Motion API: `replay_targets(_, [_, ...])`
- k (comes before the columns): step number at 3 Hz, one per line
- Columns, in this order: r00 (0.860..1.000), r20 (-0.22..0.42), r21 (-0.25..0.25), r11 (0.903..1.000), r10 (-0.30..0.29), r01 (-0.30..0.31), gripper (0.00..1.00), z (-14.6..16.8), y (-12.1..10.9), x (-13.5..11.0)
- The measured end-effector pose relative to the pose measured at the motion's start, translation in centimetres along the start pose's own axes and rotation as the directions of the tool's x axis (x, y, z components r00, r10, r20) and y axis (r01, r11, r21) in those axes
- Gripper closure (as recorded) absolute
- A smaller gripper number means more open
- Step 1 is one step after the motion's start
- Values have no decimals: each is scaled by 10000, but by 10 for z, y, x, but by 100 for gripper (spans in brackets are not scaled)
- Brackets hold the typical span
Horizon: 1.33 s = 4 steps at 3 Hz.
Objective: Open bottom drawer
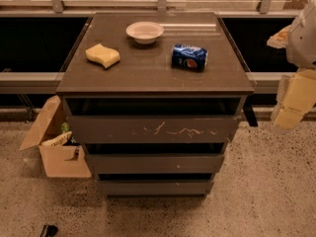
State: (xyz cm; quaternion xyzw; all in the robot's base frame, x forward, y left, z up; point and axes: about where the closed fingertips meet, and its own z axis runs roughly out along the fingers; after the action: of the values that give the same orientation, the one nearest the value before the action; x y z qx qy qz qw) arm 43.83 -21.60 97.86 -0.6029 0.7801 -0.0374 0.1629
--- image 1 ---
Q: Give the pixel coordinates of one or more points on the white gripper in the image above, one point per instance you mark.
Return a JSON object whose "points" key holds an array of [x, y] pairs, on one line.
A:
{"points": [[302, 41]]}

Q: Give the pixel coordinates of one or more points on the open cardboard box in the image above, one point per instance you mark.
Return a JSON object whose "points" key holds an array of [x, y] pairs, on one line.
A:
{"points": [[50, 135]]}

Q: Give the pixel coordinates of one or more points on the yellow sponge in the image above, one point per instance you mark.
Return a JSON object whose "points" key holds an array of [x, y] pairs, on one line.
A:
{"points": [[103, 55]]}

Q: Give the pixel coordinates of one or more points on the dark grey drawer cabinet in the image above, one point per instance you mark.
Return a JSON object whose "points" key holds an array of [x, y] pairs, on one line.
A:
{"points": [[145, 83]]}

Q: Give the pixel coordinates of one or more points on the white bowl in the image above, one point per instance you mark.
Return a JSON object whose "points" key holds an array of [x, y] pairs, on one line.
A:
{"points": [[145, 32]]}

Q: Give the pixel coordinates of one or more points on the grey drawer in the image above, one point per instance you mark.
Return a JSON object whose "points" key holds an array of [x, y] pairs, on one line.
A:
{"points": [[92, 129], [153, 164], [116, 189]]}

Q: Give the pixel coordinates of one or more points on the blue pepsi can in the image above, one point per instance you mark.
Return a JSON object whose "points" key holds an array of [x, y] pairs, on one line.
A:
{"points": [[189, 57]]}

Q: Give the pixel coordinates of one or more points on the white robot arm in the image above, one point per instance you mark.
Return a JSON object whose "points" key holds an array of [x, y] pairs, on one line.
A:
{"points": [[301, 46]]}

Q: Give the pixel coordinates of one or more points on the black object on floor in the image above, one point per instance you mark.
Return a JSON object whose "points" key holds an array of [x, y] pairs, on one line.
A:
{"points": [[49, 231]]}

